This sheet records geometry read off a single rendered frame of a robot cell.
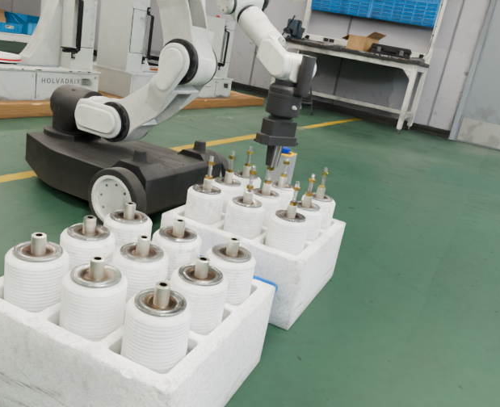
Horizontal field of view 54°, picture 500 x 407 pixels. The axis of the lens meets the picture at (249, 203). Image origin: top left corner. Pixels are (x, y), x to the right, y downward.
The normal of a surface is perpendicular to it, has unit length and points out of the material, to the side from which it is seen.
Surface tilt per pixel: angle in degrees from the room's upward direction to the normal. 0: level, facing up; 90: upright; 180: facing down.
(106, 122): 90
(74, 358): 90
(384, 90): 90
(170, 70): 90
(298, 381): 0
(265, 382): 0
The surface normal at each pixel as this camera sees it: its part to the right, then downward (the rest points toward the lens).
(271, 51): -0.72, 0.09
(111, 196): -0.46, 0.19
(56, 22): 0.87, 0.29
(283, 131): 0.56, 0.35
